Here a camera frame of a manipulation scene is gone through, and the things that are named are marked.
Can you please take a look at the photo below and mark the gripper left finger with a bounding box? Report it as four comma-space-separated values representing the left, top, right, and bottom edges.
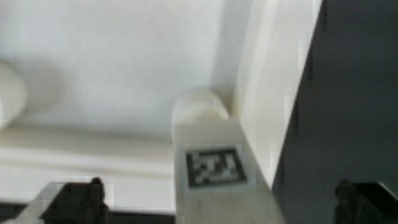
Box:
15, 177, 108, 224

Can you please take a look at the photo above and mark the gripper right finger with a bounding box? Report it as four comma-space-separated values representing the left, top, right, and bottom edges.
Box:
334, 179, 398, 224

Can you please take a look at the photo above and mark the white table leg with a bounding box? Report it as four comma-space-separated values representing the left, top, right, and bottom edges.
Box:
172, 90, 286, 224

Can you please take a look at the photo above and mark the white square tabletop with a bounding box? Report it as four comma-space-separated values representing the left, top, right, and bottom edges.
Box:
0, 0, 323, 214

